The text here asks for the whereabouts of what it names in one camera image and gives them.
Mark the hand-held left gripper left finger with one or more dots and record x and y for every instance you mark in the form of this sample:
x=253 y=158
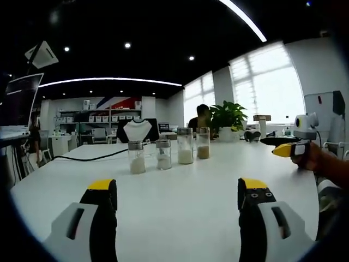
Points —
x=81 y=232

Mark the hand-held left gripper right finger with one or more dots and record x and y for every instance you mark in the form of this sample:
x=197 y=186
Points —
x=261 y=232

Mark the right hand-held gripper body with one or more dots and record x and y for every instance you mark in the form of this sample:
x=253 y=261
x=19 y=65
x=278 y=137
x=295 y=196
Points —
x=306 y=128

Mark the tall seasoning bottle tan powder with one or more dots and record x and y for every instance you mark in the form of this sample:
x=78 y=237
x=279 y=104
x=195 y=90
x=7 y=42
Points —
x=203 y=146

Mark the short seasoning bottle white powder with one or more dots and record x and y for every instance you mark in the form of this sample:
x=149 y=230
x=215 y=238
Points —
x=163 y=158
x=137 y=161

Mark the tall seasoning bottle white powder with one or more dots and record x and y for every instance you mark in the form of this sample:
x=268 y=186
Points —
x=185 y=148

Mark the person's right hand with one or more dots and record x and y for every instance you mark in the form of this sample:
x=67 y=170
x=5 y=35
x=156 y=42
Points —
x=310 y=161

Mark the white board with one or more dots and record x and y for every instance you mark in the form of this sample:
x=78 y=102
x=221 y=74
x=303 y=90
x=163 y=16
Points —
x=321 y=114

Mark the dark cloth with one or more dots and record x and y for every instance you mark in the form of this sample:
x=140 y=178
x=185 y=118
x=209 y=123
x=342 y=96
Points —
x=339 y=102

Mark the green potted plant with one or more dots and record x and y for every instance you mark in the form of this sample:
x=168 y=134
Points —
x=228 y=116

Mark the person's clothing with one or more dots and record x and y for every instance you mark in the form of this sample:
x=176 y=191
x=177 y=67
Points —
x=331 y=207

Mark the grey office chair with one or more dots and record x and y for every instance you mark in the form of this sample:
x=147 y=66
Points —
x=98 y=135

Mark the storage shelf with white bins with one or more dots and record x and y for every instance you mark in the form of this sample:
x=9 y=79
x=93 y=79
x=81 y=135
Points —
x=101 y=118

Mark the laptop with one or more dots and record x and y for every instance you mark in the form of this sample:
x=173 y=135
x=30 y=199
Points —
x=164 y=127

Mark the black office chair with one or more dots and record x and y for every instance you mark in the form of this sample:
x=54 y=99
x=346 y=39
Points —
x=154 y=131

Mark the computer monitor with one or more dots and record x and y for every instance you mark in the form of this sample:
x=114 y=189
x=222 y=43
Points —
x=19 y=101

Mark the ceiling air conditioner unit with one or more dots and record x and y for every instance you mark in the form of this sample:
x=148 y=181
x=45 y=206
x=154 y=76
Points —
x=42 y=54

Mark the white post with tan box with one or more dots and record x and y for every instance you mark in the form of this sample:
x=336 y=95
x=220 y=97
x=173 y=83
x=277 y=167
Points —
x=262 y=124

